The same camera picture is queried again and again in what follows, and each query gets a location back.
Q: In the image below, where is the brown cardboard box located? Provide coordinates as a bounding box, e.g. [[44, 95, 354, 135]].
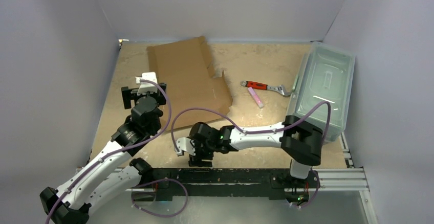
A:
[[146, 36, 233, 128]]

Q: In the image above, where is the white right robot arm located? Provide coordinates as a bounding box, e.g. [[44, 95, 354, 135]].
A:
[[177, 115, 323, 187]]

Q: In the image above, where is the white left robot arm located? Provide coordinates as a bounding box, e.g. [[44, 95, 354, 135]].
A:
[[39, 81, 170, 223]]

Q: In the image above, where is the pink marker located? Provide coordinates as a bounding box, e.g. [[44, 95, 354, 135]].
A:
[[247, 87, 264, 108]]

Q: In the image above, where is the clear plastic storage bin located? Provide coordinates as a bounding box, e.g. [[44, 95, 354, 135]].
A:
[[287, 42, 356, 143]]

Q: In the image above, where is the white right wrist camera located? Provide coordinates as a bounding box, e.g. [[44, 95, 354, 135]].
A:
[[175, 137, 196, 156]]

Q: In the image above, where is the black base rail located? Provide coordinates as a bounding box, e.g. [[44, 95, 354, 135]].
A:
[[135, 168, 320, 203]]

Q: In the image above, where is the red handled adjustable wrench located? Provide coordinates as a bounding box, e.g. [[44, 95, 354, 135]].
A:
[[240, 80, 295, 97]]

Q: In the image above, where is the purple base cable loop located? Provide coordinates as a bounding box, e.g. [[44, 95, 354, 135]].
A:
[[131, 178, 189, 219]]

